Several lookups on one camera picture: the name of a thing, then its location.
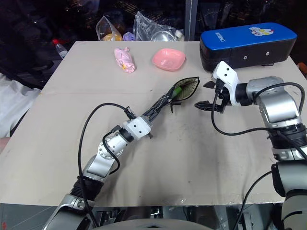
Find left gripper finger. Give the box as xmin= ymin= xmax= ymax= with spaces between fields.
xmin=150 ymin=105 xmax=169 ymax=123
xmin=144 ymin=103 xmax=161 ymax=116

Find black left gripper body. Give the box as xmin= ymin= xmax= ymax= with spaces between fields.
xmin=141 ymin=114 xmax=153 ymax=126

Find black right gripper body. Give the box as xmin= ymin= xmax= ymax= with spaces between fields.
xmin=212 ymin=80 xmax=233 ymax=114

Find black grid pencil pouch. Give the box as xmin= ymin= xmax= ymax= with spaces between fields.
xmin=143 ymin=76 xmax=201 ymax=118

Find pink plastic bowl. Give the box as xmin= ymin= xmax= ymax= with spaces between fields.
xmin=152 ymin=47 xmax=187 ymax=72

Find blue and black padded box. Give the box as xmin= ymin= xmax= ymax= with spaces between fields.
xmin=199 ymin=22 xmax=298 ymax=72

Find stainless steel bowl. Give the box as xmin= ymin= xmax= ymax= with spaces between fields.
xmin=149 ymin=31 xmax=176 ymax=42

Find small purple object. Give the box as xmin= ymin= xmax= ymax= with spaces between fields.
xmin=122 ymin=31 xmax=135 ymax=42

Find clear crumpled plastic bag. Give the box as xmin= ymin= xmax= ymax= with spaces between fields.
xmin=133 ymin=11 xmax=184 ymax=42

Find clear bag with orange item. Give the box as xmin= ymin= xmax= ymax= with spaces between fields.
xmin=95 ymin=15 xmax=126 ymax=42

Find plastic bottle with red cap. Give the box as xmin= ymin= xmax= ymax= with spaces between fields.
xmin=52 ymin=39 xmax=68 ymax=59

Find white cloth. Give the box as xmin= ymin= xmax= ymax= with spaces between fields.
xmin=0 ymin=72 xmax=42 ymax=138

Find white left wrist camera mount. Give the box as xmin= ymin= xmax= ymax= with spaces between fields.
xmin=123 ymin=115 xmax=153 ymax=140

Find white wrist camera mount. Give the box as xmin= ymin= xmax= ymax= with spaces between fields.
xmin=123 ymin=115 xmax=153 ymax=140
xmin=211 ymin=60 xmax=239 ymax=106

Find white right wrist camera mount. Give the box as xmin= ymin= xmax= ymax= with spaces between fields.
xmin=211 ymin=60 xmax=239 ymax=106

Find grey metal post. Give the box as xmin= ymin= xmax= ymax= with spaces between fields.
xmin=185 ymin=0 xmax=199 ymax=42

